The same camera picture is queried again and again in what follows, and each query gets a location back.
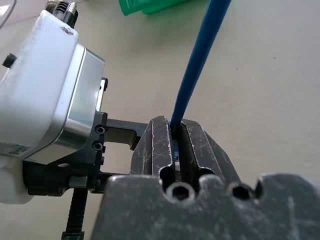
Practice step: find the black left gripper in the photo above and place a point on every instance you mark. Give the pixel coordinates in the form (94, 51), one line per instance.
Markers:
(75, 175)

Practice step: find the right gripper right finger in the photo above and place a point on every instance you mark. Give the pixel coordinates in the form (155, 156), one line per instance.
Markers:
(207, 155)

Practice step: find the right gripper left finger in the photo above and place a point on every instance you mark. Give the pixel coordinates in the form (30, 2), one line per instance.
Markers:
(155, 150)

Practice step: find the black ribbed zip tie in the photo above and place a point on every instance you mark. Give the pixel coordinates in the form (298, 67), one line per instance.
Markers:
(76, 212)

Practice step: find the green plastic bin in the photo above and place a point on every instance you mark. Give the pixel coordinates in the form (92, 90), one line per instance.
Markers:
(150, 6)

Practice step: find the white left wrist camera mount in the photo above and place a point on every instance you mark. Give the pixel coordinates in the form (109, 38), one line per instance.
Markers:
(37, 87)

